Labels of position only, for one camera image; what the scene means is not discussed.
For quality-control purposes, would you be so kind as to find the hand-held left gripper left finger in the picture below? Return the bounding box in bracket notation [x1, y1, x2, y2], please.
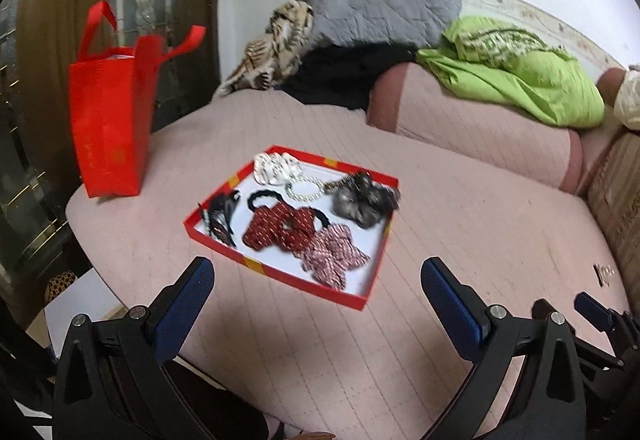
[52, 256, 217, 440]

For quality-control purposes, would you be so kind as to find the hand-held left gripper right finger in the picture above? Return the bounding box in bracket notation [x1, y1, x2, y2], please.
[420, 256, 587, 440]

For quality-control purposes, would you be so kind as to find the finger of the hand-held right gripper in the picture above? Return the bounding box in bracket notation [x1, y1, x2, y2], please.
[572, 293, 640, 371]

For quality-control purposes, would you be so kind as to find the small gold hair pin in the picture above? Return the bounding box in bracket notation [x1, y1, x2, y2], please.
[592, 263, 618, 288]

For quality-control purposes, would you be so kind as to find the beaded hair barrette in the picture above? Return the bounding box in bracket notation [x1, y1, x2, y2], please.
[197, 203, 238, 249]

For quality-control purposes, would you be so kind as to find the red cardboard box lid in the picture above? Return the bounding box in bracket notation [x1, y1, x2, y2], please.
[183, 145, 400, 311]

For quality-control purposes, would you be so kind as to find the dark red bow hair tie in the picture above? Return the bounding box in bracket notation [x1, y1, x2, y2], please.
[242, 189, 337, 254]

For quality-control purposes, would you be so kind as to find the red white striped scrunchie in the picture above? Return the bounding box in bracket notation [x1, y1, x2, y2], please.
[300, 223, 372, 292]

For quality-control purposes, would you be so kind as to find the grey brown scrunchie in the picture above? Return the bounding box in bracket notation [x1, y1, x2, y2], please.
[332, 173, 402, 229]

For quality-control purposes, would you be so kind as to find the white dotted scrunchie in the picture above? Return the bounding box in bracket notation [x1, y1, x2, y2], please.
[253, 151, 302, 185]

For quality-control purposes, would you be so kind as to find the pearl beaded hair tie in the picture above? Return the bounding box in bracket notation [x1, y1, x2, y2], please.
[285, 174, 326, 203]

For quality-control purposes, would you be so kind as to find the gold brown hair tie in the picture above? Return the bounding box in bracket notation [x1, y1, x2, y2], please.
[322, 175, 353, 195]

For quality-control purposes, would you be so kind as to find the white board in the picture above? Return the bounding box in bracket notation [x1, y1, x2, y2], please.
[42, 267, 128, 351]

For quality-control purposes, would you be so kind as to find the brown patterned cushion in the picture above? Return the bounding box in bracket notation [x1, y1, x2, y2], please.
[586, 130, 640, 283]

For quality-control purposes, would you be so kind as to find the pink bolster cushion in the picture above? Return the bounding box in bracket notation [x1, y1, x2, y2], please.
[367, 62, 586, 195]

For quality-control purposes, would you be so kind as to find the red paper shopping bag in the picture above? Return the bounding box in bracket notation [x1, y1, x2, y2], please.
[68, 0, 207, 199]

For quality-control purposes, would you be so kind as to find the cream patterned cloth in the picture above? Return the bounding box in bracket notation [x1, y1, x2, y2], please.
[612, 64, 640, 131]

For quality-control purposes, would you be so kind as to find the lime green cloth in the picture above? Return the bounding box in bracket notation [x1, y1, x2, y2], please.
[417, 16, 607, 128]

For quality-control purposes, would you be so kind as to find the black cloth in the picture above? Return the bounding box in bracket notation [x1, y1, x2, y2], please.
[285, 41, 418, 111]

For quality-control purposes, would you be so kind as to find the brown leaf patterned cloth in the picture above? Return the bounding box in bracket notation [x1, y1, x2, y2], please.
[214, 0, 315, 97]

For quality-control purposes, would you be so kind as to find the dark wooden glass door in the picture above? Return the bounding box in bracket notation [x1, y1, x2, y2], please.
[0, 0, 222, 281]

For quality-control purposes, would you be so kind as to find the grey quilted pillow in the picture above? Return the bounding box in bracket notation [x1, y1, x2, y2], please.
[302, 0, 462, 50]

